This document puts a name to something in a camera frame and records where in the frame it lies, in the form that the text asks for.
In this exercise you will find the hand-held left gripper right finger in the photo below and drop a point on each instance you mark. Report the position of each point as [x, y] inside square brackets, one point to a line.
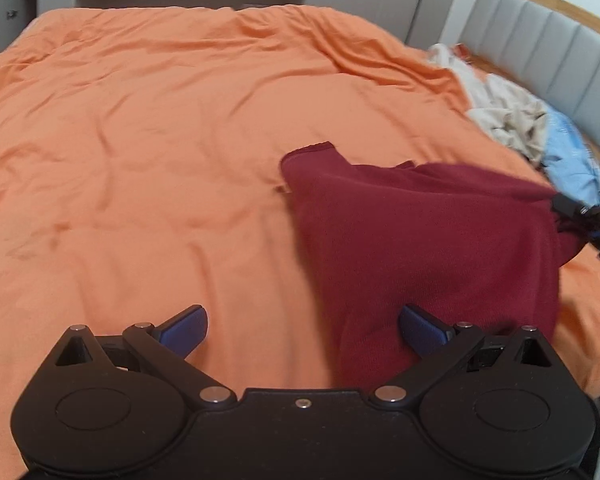
[422, 331]

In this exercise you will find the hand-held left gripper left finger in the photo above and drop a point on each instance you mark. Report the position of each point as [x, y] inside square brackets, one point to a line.
[186, 331]

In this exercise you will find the dark red long-sleeve sweater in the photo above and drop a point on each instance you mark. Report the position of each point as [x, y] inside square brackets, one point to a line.
[405, 240]

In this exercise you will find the light blue cloth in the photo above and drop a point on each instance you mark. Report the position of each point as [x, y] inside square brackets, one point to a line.
[572, 160]

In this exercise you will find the beige crumpled cloth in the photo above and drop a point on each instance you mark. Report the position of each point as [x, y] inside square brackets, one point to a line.
[510, 105]

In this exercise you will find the grey padded wooden headboard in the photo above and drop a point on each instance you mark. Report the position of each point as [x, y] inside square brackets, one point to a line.
[555, 35]

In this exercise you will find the orange blanket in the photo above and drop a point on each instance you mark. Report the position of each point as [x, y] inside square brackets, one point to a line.
[155, 160]

